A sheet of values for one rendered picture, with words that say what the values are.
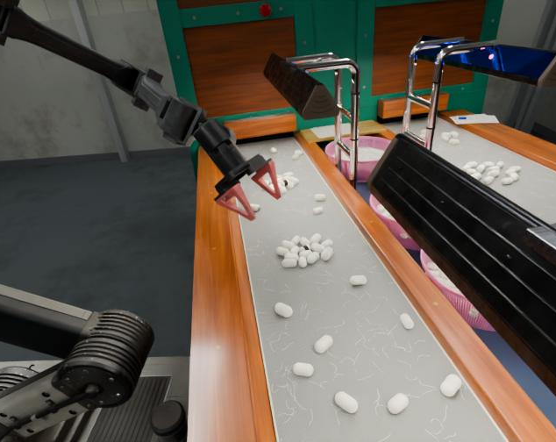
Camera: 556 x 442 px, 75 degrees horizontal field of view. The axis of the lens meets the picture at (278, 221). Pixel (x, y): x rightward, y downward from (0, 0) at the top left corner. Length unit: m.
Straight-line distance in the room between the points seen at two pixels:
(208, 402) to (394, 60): 1.49
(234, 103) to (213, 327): 1.08
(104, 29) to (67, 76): 0.60
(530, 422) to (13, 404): 0.83
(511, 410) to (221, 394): 0.40
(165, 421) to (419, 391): 0.51
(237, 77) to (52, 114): 3.00
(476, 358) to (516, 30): 3.55
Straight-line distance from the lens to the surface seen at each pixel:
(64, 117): 4.30
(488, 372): 0.66
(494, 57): 1.22
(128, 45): 3.83
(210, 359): 0.66
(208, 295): 0.77
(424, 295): 0.75
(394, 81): 1.76
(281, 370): 0.65
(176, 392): 1.01
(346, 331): 0.70
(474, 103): 1.98
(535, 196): 1.23
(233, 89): 1.58
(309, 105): 0.80
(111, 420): 1.02
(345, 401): 0.60
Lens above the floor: 1.26
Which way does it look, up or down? 31 degrees down
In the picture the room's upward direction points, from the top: 6 degrees counter-clockwise
